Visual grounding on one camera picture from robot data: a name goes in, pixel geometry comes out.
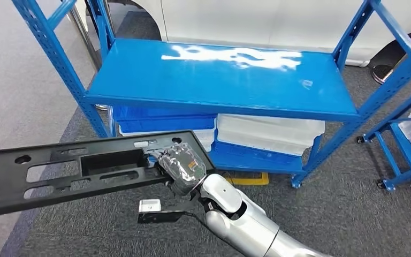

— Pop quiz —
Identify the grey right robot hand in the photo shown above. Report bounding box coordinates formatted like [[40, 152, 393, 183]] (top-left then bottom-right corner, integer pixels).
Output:
[[148, 141, 207, 196]]

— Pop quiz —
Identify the black plastic plate frame part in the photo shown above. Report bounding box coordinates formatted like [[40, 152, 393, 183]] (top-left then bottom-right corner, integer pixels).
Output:
[[0, 130, 216, 220]]

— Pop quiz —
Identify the large blue metal shelf rack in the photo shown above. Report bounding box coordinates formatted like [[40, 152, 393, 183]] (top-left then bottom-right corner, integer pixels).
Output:
[[11, 0, 411, 188]]

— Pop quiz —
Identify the blue plastic compartment tray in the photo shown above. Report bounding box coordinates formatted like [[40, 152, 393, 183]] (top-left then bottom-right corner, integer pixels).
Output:
[[113, 106, 217, 134]]

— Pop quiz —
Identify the yellow floor tape marker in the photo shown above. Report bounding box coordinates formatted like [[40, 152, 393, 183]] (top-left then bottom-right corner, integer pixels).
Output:
[[225, 172, 269, 186]]

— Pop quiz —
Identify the white car with red stripe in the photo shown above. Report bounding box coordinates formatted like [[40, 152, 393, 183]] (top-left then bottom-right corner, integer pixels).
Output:
[[74, 0, 411, 68]]

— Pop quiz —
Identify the small blue wheeled rack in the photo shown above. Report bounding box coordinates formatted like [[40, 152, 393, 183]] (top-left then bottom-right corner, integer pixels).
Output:
[[356, 79, 411, 192]]

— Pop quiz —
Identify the pale wrist camera with bracket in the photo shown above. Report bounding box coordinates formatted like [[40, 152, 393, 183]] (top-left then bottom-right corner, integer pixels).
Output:
[[137, 198, 199, 224]]

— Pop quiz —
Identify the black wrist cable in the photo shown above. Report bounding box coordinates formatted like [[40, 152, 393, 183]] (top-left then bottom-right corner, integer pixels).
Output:
[[184, 212, 214, 231]]

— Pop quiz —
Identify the chrome stanchion post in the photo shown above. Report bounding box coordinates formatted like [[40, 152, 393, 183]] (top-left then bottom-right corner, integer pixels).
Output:
[[65, 0, 109, 111]]

